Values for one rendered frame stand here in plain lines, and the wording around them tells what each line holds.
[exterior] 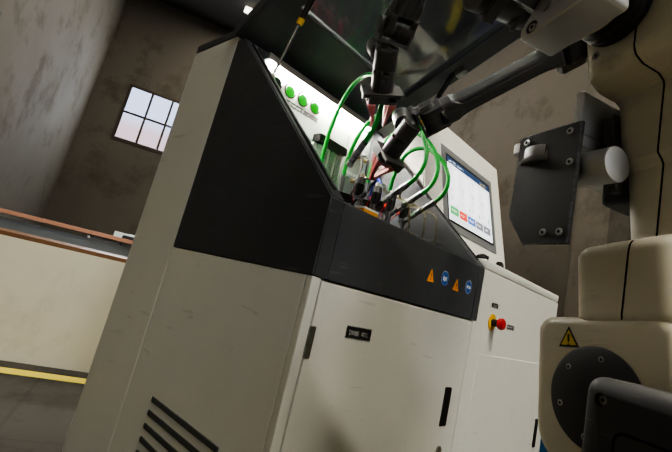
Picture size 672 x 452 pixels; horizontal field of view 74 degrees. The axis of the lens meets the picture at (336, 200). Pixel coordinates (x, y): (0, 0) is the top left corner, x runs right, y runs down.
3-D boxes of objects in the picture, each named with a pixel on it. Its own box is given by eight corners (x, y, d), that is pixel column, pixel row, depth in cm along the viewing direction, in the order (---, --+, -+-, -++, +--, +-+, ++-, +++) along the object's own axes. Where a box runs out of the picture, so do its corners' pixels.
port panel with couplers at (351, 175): (336, 213, 160) (355, 134, 167) (330, 212, 163) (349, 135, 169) (359, 223, 169) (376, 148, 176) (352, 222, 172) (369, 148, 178)
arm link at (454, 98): (582, 22, 105) (591, 62, 110) (570, 16, 110) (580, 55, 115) (416, 110, 115) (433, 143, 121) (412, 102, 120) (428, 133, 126)
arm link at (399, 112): (433, 102, 116) (445, 129, 120) (423, 87, 125) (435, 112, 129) (391, 124, 118) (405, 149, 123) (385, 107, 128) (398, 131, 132)
